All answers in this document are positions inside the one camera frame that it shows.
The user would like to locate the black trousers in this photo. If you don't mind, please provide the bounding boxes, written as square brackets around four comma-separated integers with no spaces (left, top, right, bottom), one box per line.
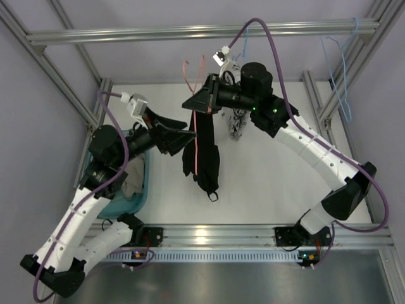
[182,111,220,202]

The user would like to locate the pink wire hanger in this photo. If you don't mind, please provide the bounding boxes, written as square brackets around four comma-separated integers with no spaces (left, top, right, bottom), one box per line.
[182,54,206,175]

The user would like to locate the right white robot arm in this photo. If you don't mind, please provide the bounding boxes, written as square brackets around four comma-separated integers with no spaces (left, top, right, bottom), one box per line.
[182,62,377,239]

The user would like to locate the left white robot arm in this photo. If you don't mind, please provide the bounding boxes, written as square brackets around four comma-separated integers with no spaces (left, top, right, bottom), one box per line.
[20,109,197,303]

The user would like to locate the white black patterned garment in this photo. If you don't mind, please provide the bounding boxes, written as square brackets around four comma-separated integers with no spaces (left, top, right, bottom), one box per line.
[221,60,250,141]

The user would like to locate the beige cloth in basket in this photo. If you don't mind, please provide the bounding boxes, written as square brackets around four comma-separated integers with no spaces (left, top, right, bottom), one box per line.
[121,154,146,200]

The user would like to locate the teal plastic basket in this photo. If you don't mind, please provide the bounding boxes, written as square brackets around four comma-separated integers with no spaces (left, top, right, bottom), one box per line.
[79,125,154,219]

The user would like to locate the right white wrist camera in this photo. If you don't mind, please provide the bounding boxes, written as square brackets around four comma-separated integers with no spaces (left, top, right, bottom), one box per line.
[213,46,232,76]

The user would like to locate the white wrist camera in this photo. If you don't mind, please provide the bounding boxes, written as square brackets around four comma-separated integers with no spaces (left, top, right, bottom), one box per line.
[120,92,148,120]
[213,46,232,76]

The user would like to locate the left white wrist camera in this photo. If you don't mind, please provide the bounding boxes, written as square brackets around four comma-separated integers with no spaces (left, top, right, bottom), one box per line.
[120,92,148,120]

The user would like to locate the middle blue wire hanger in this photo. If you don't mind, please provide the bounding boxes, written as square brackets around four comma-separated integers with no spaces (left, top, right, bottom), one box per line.
[233,26,249,61]

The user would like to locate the blue wire hanger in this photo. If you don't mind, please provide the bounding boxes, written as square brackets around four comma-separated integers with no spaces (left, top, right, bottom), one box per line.
[233,26,249,61]
[320,16,361,123]

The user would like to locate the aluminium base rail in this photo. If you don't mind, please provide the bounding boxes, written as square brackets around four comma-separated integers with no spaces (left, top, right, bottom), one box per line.
[82,223,396,248]

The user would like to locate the white slotted cable duct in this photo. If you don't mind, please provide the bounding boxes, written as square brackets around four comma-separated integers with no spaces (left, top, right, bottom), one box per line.
[102,248,302,263]

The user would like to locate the right blue wire hanger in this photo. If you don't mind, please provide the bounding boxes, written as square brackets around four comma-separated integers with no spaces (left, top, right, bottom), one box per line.
[320,16,361,123]

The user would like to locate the aluminium hanging rail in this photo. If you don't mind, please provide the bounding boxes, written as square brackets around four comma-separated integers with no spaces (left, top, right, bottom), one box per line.
[26,18,380,46]

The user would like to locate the right aluminium frame posts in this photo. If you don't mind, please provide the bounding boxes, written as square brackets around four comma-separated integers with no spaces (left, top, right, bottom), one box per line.
[302,1,404,215]

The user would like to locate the aluminium frame posts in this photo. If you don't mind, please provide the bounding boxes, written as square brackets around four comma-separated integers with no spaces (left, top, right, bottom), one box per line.
[0,0,111,127]
[302,1,404,215]

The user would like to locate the left aluminium frame posts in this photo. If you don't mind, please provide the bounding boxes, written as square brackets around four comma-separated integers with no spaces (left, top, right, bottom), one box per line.
[0,0,111,127]

